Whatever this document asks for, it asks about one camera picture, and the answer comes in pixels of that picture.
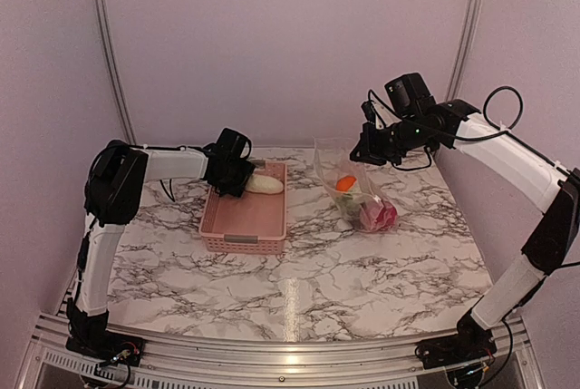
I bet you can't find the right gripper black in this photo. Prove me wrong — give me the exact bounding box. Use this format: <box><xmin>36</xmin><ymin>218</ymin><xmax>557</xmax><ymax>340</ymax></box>
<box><xmin>349</xmin><ymin>113</ymin><xmax>436</xmax><ymax>166</ymax></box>

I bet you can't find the white cabbage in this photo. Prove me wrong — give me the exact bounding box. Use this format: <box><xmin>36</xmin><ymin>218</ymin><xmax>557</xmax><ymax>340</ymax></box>
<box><xmin>245</xmin><ymin>174</ymin><xmax>285</xmax><ymax>195</ymax></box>
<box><xmin>336</xmin><ymin>190</ymin><xmax>366</xmax><ymax>219</ymax></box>

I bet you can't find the clear zip top bag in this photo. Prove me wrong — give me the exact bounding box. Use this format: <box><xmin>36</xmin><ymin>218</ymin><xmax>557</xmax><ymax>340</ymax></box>
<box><xmin>314</xmin><ymin>138</ymin><xmax>398</xmax><ymax>233</ymax></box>

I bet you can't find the orange pepper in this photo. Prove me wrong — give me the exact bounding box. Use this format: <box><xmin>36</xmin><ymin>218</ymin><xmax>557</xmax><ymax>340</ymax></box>
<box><xmin>335</xmin><ymin>175</ymin><xmax>357</xmax><ymax>192</ymax></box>

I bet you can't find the red pepper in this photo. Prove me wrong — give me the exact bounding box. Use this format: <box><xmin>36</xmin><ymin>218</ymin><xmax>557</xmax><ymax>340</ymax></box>
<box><xmin>375</xmin><ymin>201</ymin><xmax>398</xmax><ymax>229</ymax></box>
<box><xmin>359</xmin><ymin>207</ymin><xmax>384</xmax><ymax>232</ymax></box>

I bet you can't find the red pepper front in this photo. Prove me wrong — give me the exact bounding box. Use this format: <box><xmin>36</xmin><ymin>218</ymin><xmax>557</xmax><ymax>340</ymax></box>
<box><xmin>375</xmin><ymin>201</ymin><xmax>398</xmax><ymax>229</ymax></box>

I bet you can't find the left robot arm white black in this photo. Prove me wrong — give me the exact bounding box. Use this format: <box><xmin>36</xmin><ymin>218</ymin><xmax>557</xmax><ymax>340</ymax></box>
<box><xmin>67</xmin><ymin>129</ymin><xmax>255</xmax><ymax>357</ymax></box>

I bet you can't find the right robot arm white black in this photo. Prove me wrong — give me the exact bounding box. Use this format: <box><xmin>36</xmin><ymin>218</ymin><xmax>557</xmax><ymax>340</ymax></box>
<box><xmin>350</xmin><ymin>100</ymin><xmax>579</xmax><ymax>360</ymax></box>

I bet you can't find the pink plastic basket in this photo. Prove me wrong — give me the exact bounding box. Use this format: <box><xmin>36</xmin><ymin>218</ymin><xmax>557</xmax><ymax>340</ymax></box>
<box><xmin>198</xmin><ymin>160</ymin><xmax>287</xmax><ymax>255</ymax></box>

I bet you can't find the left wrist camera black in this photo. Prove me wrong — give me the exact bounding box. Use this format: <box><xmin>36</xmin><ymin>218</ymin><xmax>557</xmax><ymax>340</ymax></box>
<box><xmin>213</xmin><ymin>128</ymin><xmax>252</xmax><ymax>160</ymax></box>

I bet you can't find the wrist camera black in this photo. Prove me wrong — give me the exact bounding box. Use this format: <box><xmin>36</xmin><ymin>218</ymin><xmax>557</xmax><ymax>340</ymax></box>
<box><xmin>213</xmin><ymin>128</ymin><xmax>252</xmax><ymax>160</ymax></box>
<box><xmin>384</xmin><ymin>73</ymin><xmax>436</xmax><ymax>119</ymax></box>

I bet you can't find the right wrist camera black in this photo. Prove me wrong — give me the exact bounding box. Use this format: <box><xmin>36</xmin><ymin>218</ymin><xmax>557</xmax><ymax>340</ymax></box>
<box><xmin>384</xmin><ymin>73</ymin><xmax>436</xmax><ymax>119</ymax></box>

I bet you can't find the right aluminium corner post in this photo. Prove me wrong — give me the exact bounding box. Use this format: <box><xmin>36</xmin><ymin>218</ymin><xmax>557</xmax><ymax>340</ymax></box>
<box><xmin>444</xmin><ymin>0</ymin><xmax>483</xmax><ymax>102</ymax></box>

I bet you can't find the aluminium corner post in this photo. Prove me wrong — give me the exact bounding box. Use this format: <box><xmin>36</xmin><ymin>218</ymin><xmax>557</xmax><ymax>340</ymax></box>
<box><xmin>444</xmin><ymin>0</ymin><xmax>483</xmax><ymax>102</ymax></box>
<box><xmin>93</xmin><ymin>0</ymin><xmax>136</xmax><ymax>143</ymax></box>

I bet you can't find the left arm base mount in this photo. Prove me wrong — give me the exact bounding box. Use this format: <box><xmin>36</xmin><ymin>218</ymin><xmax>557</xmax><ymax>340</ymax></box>
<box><xmin>66</xmin><ymin>314</ymin><xmax>145</xmax><ymax>366</ymax></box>

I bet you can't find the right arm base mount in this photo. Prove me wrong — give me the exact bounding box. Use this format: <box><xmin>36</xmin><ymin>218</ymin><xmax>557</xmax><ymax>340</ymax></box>
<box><xmin>415</xmin><ymin>313</ymin><xmax>498</xmax><ymax>369</ymax></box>

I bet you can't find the left aluminium corner post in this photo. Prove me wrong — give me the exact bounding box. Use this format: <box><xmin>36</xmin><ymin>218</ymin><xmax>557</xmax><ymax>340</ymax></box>
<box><xmin>93</xmin><ymin>0</ymin><xmax>136</xmax><ymax>143</ymax></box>

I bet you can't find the aluminium front rail frame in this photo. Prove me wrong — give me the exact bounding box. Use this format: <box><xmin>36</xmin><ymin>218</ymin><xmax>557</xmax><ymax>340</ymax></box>
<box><xmin>13</xmin><ymin>311</ymin><xmax>552</xmax><ymax>389</ymax></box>

